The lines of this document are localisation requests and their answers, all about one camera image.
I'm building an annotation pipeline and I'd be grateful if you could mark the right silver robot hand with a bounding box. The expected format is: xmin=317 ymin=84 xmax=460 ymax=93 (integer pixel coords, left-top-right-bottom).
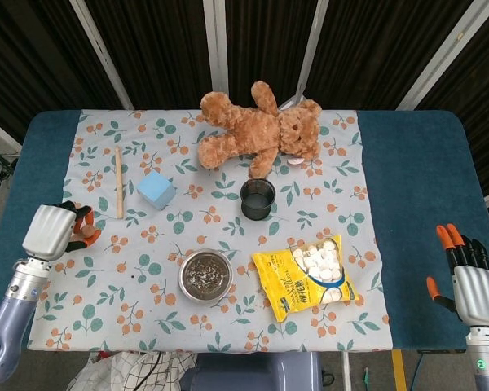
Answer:
xmin=425 ymin=222 xmax=489 ymax=327

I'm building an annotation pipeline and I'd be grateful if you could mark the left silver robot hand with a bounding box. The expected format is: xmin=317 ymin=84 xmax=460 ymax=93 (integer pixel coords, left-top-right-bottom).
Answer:
xmin=22 ymin=200 xmax=103 ymax=261

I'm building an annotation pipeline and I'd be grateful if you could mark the wooden rolling pin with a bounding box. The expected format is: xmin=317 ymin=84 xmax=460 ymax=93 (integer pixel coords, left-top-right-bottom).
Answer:
xmin=77 ymin=220 xmax=101 ymax=241

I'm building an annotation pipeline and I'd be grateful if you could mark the thin wooden stick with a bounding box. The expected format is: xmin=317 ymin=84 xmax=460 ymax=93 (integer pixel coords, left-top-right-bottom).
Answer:
xmin=113 ymin=147 xmax=125 ymax=220

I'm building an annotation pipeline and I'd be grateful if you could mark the stainless steel bowl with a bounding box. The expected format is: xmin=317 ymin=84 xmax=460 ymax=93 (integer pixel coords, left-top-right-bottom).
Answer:
xmin=178 ymin=248 xmax=234 ymax=305

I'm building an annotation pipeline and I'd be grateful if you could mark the light blue foam cube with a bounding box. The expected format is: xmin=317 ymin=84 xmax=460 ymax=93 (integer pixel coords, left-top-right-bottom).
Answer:
xmin=136 ymin=169 xmax=176 ymax=211

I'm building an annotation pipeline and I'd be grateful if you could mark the teal felt table cover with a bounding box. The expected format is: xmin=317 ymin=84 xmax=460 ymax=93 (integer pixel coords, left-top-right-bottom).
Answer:
xmin=0 ymin=108 xmax=489 ymax=354

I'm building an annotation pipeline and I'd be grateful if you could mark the white checkered cloth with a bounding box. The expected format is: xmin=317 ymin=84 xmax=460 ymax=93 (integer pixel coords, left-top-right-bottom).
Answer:
xmin=67 ymin=350 xmax=199 ymax=391

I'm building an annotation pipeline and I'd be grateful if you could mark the floral fruit print tablecloth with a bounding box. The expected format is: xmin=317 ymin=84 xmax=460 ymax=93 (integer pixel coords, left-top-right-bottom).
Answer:
xmin=27 ymin=108 xmax=394 ymax=354

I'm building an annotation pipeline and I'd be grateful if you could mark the yellow marshmallow bag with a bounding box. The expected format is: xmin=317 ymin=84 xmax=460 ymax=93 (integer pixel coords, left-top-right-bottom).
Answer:
xmin=250 ymin=234 xmax=360 ymax=323

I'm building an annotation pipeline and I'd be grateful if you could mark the black mesh pen cup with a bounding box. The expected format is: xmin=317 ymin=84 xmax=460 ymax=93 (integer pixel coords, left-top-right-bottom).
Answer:
xmin=240 ymin=178 xmax=278 ymax=222

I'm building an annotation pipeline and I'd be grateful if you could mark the dark pleated curtain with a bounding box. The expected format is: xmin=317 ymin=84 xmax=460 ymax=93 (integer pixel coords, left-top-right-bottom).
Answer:
xmin=0 ymin=0 xmax=489 ymax=196

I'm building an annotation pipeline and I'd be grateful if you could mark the brown teddy bear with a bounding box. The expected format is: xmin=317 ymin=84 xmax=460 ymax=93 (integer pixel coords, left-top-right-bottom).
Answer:
xmin=197 ymin=80 xmax=323 ymax=179

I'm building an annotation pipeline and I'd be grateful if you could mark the grey-blue robot torso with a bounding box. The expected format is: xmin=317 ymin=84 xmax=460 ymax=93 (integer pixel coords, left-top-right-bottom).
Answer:
xmin=181 ymin=350 xmax=323 ymax=391

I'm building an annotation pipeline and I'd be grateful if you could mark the black cable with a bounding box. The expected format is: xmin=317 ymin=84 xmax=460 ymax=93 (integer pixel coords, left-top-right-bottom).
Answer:
xmin=137 ymin=352 xmax=163 ymax=389

